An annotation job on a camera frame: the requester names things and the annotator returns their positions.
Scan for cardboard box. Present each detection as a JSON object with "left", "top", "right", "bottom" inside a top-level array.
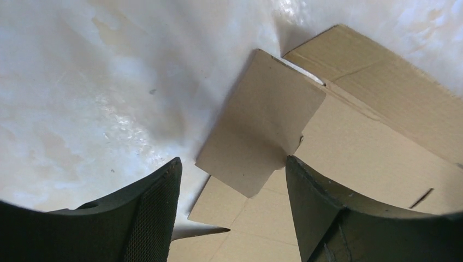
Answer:
[{"left": 168, "top": 25, "right": 462, "bottom": 261}]

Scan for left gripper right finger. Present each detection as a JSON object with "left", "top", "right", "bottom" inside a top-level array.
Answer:
[{"left": 286, "top": 156, "right": 462, "bottom": 261}]

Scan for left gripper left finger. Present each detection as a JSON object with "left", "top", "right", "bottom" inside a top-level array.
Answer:
[{"left": 1, "top": 157, "right": 182, "bottom": 261}]

